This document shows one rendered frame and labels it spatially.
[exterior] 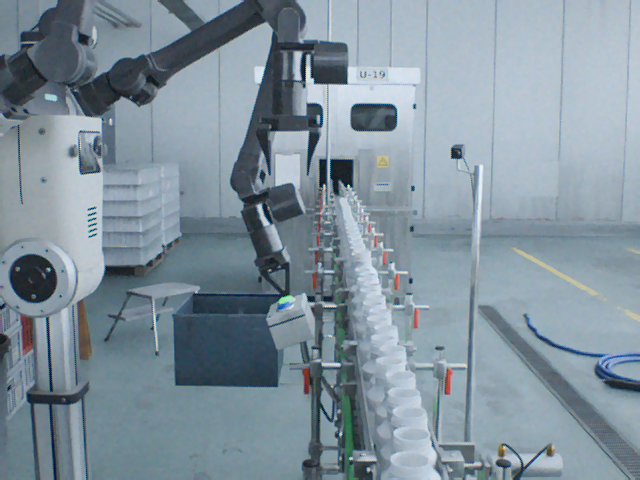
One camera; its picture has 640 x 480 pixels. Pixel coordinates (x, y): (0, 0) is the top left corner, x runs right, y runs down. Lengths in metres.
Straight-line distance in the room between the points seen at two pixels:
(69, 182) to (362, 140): 5.03
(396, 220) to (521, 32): 6.53
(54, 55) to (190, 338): 1.14
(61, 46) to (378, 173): 5.23
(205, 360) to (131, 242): 6.06
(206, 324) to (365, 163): 4.31
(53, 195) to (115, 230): 6.80
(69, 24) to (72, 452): 0.86
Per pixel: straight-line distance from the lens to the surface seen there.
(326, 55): 1.22
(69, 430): 1.61
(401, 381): 0.89
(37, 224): 1.47
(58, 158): 1.44
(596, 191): 12.66
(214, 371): 2.21
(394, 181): 6.36
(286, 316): 1.46
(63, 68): 1.26
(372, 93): 6.35
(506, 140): 12.19
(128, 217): 8.18
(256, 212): 1.51
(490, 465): 0.92
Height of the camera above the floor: 1.44
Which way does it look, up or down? 7 degrees down
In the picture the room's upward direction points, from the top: straight up
